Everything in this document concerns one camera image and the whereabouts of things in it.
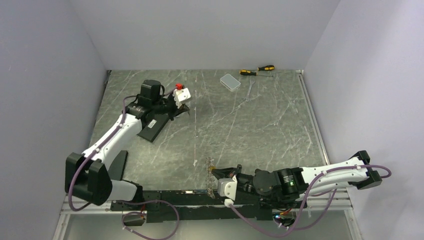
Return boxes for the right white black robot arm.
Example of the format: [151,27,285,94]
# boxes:
[210,150,384,208]

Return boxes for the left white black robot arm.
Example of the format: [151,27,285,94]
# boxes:
[64,79,192,211]

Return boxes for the white plastic box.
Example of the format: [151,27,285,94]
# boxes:
[220,73,241,92]

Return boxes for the small silver wrench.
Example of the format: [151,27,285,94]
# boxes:
[243,79,256,102]

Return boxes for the yellow black screwdriver front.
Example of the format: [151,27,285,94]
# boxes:
[239,69,273,77]

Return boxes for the yellow black screwdriver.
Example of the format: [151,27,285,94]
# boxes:
[239,69,273,77]
[257,65,275,71]

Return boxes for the yellow black screwdriver rear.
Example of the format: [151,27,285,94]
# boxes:
[257,65,275,71]

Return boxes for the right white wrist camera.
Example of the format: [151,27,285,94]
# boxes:
[217,176,238,208]

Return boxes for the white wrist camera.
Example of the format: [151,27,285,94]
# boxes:
[172,83,192,109]
[217,176,238,208]

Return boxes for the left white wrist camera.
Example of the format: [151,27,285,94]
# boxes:
[172,83,192,109]

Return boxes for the black network switch box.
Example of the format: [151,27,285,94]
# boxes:
[137,114,170,143]

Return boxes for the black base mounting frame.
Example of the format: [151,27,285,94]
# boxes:
[108,190,301,223]

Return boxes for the aluminium rail frame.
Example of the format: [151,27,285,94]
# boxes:
[53,190,362,240]

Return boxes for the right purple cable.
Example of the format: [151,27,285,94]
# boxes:
[226,164,392,239]

